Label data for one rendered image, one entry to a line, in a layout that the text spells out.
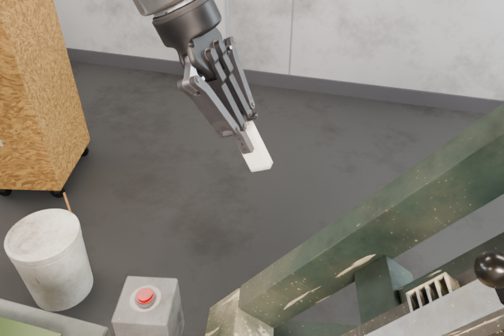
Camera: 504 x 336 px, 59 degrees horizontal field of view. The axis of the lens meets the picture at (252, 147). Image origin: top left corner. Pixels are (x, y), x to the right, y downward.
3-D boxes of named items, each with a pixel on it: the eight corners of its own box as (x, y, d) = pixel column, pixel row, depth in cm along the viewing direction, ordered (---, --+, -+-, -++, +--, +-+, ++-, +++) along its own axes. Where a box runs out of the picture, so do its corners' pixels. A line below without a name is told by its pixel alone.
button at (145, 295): (139, 292, 99) (138, 286, 98) (157, 292, 99) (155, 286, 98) (134, 307, 96) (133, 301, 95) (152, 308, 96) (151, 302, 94)
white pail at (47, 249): (58, 253, 225) (30, 184, 198) (110, 265, 219) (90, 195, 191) (16, 306, 201) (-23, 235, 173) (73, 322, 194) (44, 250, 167)
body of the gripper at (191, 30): (189, 3, 45) (228, 82, 49) (219, -20, 52) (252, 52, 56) (135, 26, 49) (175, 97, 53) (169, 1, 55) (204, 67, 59)
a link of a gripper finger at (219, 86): (214, 45, 51) (209, 50, 50) (253, 126, 56) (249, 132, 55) (187, 55, 53) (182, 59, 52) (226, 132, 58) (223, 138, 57)
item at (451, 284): (418, 301, 67) (405, 292, 66) (457, 280, 64) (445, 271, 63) (424, 325, 64) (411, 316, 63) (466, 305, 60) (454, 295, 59)
